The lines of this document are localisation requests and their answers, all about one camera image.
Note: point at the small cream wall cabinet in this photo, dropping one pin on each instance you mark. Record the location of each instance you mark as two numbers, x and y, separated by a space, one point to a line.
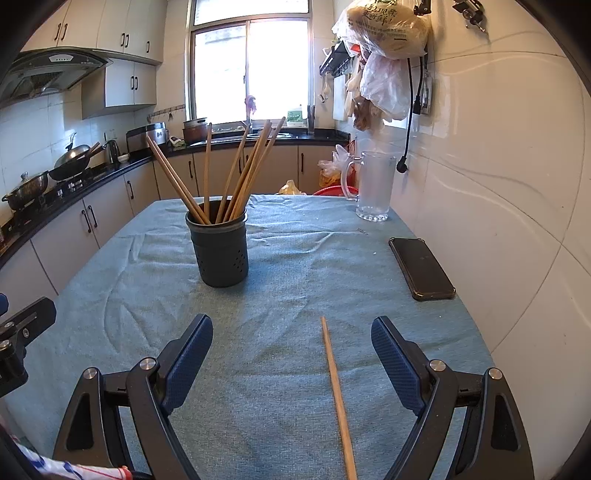
124 85

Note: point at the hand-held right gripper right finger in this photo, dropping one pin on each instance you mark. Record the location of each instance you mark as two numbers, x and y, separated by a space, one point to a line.
397 364

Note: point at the black smartphone in clear case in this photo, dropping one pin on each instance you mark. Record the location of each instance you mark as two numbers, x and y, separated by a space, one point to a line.
422 267

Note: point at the grey range hood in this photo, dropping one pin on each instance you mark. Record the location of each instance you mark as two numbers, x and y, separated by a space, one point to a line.
51 69

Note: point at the clear glass pitcher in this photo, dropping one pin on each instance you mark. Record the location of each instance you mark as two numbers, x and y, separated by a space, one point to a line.
376 189

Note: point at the wok with lid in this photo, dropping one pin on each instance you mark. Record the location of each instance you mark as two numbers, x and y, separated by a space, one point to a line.
69 159

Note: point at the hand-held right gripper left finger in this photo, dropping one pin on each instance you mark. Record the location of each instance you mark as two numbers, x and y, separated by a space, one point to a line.
187 364

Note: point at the wall hook rail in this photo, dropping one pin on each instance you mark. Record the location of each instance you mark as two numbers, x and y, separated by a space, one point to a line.
166 114

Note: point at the yellow plastic bag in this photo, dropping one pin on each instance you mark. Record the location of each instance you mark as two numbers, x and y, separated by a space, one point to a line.
291 188

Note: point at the tan wooden chopstick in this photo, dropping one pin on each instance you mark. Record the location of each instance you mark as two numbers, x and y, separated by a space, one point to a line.
336 387

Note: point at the kitchen faucet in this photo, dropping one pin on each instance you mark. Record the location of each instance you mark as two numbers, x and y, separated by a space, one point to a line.
249 122

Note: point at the teal tablecloth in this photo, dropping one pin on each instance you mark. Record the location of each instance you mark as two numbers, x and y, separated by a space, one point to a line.
286 277

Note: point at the brown cooking pot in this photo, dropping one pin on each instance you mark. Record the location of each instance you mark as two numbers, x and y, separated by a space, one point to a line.
194 131

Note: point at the white cutting board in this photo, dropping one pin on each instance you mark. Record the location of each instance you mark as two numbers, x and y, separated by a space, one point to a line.
341 99

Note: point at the pink hanging cloth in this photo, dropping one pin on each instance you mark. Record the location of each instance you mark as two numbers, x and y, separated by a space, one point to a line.
250 104

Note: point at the steel pot with lid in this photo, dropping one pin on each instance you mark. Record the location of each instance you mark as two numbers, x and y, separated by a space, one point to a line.
27 187

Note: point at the wall power socket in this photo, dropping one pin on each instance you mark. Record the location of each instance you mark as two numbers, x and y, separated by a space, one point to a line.
427 94

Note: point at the kitchen window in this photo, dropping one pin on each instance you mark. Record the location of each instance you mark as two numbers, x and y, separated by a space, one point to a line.
272 69

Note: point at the small white appliance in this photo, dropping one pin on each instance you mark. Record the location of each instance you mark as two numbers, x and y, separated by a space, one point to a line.
176 142

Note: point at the base cabinets with black countertop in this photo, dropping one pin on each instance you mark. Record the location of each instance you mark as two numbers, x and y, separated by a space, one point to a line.
277 170

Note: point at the bunch of wooden chopsticks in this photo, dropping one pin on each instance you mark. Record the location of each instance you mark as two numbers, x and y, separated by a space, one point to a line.
208 175

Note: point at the cream upper wall cabinets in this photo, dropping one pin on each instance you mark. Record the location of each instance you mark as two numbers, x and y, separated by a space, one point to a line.
92 27

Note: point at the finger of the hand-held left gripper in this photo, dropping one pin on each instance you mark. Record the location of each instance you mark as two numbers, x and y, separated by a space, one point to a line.
37 316

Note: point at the dark electric kettle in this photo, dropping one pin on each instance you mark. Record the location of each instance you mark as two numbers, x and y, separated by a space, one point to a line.
112 151

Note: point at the beige printed plastic bag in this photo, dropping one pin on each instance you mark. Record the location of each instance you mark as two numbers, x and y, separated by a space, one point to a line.
388 27

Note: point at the orange and white plastic bag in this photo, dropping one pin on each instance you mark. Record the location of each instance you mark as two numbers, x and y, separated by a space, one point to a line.
334 166

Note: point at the black gas stove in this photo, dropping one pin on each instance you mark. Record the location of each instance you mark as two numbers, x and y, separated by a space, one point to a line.
69 187

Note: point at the dark grey chopstick holder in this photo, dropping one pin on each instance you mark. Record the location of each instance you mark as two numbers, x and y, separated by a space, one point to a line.
221 254

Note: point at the green box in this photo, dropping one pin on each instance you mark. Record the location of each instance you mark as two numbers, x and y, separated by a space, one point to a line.
295 117

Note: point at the person's patterned clothing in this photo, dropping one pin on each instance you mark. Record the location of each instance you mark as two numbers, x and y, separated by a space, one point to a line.
69 470

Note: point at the brown hanging bag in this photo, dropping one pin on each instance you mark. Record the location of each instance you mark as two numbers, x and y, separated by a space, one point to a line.
367 117

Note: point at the black wall rack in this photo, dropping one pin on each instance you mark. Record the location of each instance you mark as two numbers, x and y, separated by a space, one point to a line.
339 60

